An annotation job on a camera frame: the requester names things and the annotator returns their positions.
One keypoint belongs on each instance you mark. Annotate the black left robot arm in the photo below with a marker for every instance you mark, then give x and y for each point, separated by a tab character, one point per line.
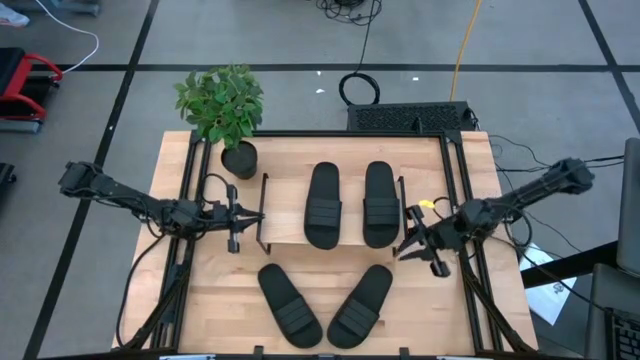
125	192

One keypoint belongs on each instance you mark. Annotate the black keyboard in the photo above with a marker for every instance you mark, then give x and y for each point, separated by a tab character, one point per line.
626	337

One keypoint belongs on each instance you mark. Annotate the green leafy plant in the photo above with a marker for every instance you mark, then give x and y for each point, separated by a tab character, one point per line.
220	102

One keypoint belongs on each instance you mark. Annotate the wooden shelf with black frame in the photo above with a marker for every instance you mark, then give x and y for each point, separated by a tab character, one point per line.
285	210

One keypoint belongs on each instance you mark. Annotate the grey desk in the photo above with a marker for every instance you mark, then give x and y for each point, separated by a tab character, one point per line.
610	300

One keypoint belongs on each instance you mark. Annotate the grey stand base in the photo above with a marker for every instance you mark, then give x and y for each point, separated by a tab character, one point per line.
65	6

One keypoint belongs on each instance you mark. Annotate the red and black cart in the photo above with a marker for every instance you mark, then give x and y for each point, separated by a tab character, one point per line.
20	87

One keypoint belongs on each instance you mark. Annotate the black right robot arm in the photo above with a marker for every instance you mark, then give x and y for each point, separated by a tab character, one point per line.
530	192

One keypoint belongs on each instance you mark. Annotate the black rubber slide sandal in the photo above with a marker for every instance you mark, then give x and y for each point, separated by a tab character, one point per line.
382	210
323	210
360	310
290	307

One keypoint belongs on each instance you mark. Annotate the black metal table frame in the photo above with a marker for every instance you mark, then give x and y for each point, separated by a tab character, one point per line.
350	133

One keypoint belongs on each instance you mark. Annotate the black bar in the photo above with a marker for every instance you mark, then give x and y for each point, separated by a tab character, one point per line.
575	262

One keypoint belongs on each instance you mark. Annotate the black computer case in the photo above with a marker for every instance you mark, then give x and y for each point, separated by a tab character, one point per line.
407	117

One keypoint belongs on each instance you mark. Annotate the white paper sheet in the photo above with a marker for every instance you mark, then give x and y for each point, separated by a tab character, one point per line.
547	295

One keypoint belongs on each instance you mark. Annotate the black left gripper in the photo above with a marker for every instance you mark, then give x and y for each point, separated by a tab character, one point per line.
233	225

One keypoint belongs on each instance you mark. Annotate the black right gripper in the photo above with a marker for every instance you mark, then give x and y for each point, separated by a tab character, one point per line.
442	237

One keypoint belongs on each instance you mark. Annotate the grey monitor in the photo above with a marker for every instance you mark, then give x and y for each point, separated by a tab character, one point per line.
630	210

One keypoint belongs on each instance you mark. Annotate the black plant pot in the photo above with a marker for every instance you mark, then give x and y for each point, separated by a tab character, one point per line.
240	161

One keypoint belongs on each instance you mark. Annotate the person's shoe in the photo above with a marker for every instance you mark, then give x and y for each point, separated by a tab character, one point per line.
12	16

